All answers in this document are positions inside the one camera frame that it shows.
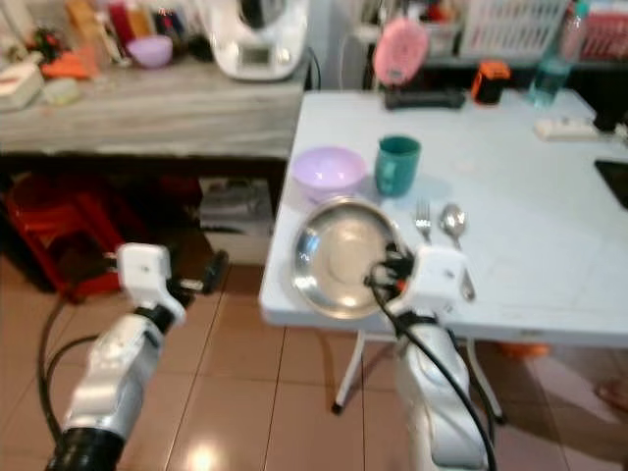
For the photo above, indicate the round steel plate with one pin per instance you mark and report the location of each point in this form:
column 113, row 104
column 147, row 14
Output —
column 339, row 257

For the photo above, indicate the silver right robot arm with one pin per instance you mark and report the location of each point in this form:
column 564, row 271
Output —
column 437, row 407

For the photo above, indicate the white storage box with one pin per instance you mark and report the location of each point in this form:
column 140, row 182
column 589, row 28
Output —
column 235, row 221

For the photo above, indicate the steel fork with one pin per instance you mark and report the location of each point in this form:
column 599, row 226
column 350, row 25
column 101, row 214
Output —
column 424, row 218

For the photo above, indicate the steel spoon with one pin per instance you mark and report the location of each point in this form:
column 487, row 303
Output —
column 453, row 221

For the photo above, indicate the teal plastic cup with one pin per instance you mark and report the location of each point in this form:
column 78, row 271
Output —
column 397, row 165

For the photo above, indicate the purple plastic bowl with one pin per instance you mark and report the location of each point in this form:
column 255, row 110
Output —
column 329, row 170

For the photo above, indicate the white folding table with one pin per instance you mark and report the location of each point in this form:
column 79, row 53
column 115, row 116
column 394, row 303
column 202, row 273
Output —
column 530, row 226

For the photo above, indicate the stacked red plastic stools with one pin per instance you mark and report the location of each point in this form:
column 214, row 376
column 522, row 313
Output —
column 59, row 231

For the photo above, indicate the grey wooden counter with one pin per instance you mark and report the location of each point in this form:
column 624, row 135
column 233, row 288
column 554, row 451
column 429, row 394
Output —
column 157, row 118

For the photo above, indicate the flat black device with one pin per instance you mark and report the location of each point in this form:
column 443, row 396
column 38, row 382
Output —
column 424, row 98

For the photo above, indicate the orange and black box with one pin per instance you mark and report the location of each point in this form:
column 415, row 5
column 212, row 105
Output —
column 491, row 82

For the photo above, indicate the white power strip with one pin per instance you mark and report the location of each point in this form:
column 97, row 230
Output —
column 566, row 128

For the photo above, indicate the pink round appliance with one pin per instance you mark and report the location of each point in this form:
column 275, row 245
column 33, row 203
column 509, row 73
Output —
column 400, row 51

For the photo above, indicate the small purple bowl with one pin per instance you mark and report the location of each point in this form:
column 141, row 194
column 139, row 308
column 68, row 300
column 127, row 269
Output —
column 150, row 51

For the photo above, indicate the flat black object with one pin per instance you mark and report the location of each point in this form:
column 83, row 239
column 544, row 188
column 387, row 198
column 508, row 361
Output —
column 614, row 183

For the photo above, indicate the white kitchen machine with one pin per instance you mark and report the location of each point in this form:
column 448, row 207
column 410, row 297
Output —
column 260, row 39

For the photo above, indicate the clear blue water bottle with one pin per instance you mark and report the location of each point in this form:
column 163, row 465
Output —
column 552, row 67

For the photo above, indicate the white lidded container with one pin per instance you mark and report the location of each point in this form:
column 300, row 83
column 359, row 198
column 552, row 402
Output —
column 18, row 88

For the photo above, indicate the white plastic basket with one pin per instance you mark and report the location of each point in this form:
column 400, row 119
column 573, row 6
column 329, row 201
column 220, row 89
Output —
column 515, row 25

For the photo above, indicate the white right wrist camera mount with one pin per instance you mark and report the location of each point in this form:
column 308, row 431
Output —
column 442, row 275

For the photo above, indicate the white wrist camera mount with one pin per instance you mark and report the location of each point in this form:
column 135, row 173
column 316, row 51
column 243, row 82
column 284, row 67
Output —
column 442, row 275
column 147, row 272

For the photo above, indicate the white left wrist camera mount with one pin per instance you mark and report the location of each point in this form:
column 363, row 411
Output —
column 147, row 272

